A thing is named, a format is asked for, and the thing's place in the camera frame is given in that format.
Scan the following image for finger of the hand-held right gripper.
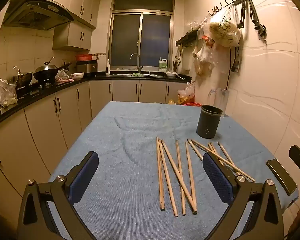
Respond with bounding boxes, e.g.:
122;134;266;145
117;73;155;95
289;145;300;177

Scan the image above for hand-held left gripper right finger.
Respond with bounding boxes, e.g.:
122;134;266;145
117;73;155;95
202;151;285;240

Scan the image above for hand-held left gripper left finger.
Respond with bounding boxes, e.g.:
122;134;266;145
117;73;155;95
17;151;100;240

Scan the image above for group of wooden chopsticks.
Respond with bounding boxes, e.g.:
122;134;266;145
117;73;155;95
156;137;256;217

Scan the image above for black chopstick holder cup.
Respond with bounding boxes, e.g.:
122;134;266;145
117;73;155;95
196;104;223;139

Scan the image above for blue tablecloth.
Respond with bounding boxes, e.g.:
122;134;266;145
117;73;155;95
49;101;299;240

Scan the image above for beige lower cabinets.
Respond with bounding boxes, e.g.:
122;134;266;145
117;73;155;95
0;79;193;230

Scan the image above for clear glass pitcher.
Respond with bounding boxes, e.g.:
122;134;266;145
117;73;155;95
208;88;230;117

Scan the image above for white plastic bag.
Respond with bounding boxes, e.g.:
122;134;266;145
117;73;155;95
178;82;196;97

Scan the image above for black countertop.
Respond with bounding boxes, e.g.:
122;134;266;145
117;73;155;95
0;72;192;130

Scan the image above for gas stove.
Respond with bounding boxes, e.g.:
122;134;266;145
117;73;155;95
16;79;58;98

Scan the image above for small clear plastic bag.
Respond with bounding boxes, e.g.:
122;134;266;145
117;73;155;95
55;69;70;80

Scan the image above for steel sink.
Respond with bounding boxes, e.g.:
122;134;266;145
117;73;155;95
109;72;165;77

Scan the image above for steel countertop appliance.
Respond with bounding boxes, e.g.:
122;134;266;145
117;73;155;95
76;60;98;73

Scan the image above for white bowl with ladle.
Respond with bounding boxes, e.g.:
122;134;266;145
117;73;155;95
166;71;185;80

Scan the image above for black wok with lid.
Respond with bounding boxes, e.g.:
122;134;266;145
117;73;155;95
33;57;72;81

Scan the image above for plastic bag of garlic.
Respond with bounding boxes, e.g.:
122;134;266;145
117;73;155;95
0;78;18;107

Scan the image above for dark cooking pot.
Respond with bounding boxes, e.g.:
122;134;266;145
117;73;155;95
13;66;33;90

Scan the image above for hanging clear plastic bags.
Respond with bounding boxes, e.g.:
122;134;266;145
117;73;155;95
193;17;217;78

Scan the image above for green detergent jug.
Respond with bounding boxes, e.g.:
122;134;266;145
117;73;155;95
158;57;168;72

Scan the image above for chrome faucet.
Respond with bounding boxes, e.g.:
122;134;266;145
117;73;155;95
130;53;144;74

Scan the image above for plastic bag of flatbread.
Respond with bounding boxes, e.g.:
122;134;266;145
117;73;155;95
209;5;242;47

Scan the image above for kitchen window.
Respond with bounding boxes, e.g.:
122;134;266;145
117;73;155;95
109;0;175;70

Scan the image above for black range hood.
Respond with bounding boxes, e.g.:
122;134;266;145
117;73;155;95
2;0;75;31

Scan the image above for black power cable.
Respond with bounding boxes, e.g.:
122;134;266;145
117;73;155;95
226;46;240;90

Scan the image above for small beige wall cabinet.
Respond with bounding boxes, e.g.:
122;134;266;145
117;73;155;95
52;22;92;52

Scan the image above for wall utensil shelf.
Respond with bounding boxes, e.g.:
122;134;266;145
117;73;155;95
175;30;199;48

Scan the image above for wall hook rack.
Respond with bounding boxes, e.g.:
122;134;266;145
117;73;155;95
208;0;242;15

